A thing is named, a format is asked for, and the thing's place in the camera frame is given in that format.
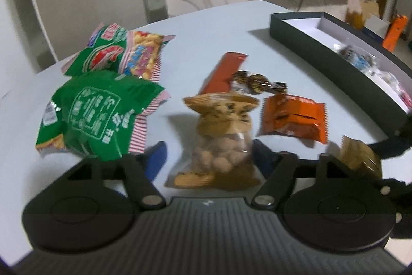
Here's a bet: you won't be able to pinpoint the orange square snack packet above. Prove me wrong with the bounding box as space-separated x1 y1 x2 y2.
261 94 328 144

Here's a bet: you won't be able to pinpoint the peanut snack bag brown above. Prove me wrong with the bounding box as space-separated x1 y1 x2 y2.
168 92 260 191

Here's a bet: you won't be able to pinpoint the small tan snack packet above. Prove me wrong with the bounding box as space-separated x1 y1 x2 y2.
339 135 383 180

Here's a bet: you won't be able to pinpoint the brown candy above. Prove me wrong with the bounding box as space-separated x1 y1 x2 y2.
231 70 288 95

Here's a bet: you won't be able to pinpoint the long red snack bar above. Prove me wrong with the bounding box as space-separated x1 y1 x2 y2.
199 52 248 94

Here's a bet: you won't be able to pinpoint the green snack packet front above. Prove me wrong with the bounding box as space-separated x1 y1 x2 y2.
35 70 170 161

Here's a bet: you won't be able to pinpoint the green peanut packet rear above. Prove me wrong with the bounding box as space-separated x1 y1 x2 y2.
62 23 175 82

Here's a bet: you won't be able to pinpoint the clear bag dark candies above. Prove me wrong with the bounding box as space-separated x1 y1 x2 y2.
332 44 378 74

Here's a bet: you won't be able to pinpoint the dark shallow gift box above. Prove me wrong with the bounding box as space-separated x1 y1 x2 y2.
269 13 411 135

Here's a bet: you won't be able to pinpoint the pink candy bag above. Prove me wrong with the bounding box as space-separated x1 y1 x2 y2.
379 71 412 112

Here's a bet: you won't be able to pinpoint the orange cardboard box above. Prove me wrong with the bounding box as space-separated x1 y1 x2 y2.
382 15 408 52

